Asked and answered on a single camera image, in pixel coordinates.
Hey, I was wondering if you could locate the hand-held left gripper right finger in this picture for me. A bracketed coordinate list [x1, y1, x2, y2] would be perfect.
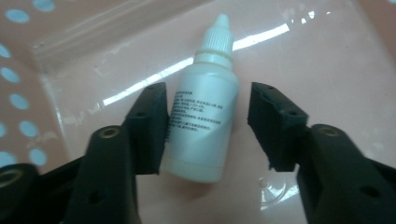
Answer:
[247, 81, 396, 224]

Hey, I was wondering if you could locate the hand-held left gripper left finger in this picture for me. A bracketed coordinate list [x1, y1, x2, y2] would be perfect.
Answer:
[64, 81, 171, 224]

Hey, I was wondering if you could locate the white dropper bottle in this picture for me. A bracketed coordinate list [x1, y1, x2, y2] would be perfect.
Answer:
[159, 13, 241, 184]

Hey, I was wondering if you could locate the pink perforated plastic basket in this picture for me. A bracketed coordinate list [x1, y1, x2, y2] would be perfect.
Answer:
[0, 0, 396, 224]

